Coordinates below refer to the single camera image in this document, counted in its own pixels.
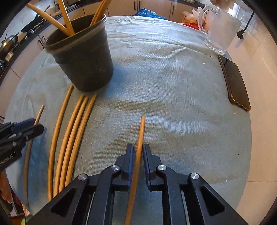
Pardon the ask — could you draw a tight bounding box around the person's hand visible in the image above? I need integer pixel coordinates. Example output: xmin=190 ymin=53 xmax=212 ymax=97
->
xmin=0 ymin=170 xmax=12 ymax=204

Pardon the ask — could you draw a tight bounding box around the steel lidded pot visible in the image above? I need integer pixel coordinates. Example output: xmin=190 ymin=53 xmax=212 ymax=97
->
xmin=0 ymin=34 xmax=18 ymax=60

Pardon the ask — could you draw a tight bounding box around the dark utensil holder cup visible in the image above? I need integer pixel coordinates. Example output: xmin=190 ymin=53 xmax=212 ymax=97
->
xmin=45 ymin=15 xmax=114 ymax=92

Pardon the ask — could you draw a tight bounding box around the black smartphone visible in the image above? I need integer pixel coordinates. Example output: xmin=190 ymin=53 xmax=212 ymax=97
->
xmin=217 ymin=55 xmax=251 ymax=112

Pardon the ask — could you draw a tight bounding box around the black wok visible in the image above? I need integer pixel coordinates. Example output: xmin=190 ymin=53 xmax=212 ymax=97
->
xmin=21 ymin=14 xmax=45 ymax=33

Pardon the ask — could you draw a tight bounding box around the grey-blue table cloth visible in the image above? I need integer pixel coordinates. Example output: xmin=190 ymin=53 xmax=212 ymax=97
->
xmin=5 ymin=16 xmax=251 ymax=224

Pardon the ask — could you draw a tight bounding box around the clear glass mug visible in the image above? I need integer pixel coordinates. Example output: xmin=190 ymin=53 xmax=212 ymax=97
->
xmin=198 ymin=5 xmax=241 ymax=55

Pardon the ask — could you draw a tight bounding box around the blue plastic bag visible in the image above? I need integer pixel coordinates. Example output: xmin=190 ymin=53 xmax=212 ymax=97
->
xmin=135 ymin=8 xmax=167 ymax=20

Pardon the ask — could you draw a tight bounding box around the red plastic basin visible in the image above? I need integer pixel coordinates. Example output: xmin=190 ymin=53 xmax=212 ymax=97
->
xmin=182 ymin=23 xmax=199 ymax=30

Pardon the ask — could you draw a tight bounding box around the red basket with bags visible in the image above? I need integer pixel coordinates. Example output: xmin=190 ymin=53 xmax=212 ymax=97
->
xmin=182 ymin=7 xmax=202 ymax=24

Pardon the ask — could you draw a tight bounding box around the black power cable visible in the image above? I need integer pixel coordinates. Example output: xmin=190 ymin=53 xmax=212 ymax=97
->
xmin=236 ymin=10 xmax=256 ymax=39

